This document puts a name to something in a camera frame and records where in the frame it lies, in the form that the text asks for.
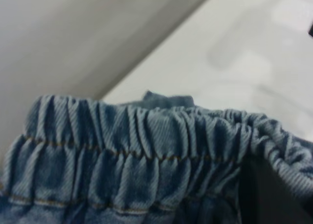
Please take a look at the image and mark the blue denim kids pants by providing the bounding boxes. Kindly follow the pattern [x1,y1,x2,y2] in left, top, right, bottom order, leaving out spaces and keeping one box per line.
[0,90,313,224]

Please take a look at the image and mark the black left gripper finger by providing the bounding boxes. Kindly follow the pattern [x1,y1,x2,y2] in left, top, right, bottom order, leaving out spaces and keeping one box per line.
[238,155,313,224]

